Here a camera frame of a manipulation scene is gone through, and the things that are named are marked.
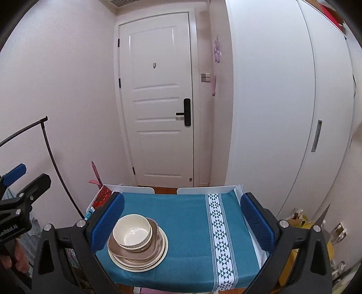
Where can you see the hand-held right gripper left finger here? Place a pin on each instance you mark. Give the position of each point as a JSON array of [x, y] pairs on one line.
[[109, 220]]

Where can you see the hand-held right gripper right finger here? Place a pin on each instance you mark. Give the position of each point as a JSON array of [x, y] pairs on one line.
[[256, 223]]

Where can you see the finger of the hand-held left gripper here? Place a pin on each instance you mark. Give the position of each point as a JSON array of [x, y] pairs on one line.
[[38, 183], [15, 172]]

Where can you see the brown bowl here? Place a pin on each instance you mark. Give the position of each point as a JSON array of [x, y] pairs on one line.
[[157, 231]]

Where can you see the person's left hand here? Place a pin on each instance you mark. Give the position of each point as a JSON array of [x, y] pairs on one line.
[[21, 260]]

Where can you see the red patterned cloth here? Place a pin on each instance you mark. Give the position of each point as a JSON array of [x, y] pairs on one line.
[[103, 198]]

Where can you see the pink plastic tool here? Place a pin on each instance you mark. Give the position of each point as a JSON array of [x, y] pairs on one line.
[[96, 172]]

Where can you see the yellow cardboard box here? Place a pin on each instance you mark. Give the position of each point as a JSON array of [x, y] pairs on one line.
[[287, 268]]

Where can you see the blue patterned tablecloth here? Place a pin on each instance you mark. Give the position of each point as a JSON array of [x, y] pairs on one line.
[[186, 226]]

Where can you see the white wardrobe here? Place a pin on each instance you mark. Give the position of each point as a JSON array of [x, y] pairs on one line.
[[268, 113]]

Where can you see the white panel door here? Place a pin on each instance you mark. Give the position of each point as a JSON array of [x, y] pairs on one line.
[[158, 84]]

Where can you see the white ceiling vent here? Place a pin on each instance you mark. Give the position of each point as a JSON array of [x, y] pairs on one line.
[[121, 2]]

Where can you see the red box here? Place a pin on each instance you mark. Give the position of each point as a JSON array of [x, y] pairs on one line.
[[332, 15]]

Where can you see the grey light switch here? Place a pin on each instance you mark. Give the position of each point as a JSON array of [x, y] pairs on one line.
[[205, 77]]

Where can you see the pink wall ornament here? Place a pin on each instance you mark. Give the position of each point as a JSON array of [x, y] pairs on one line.
[[217, 51]]

